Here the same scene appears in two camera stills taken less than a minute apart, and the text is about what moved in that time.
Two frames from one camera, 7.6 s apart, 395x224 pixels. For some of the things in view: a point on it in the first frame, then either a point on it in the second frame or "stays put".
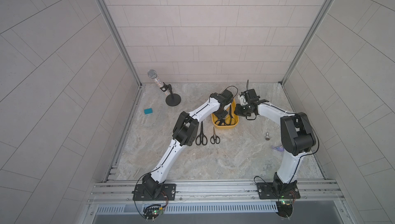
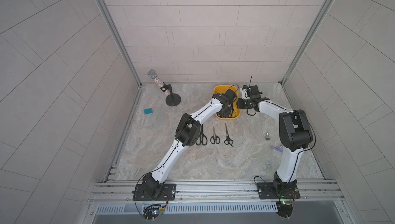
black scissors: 229,120 → 228,141
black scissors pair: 215,138 stays put
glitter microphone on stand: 172,99 stays put
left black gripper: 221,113 stays put
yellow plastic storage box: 230,120 → 223,89
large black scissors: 201,135 stays put
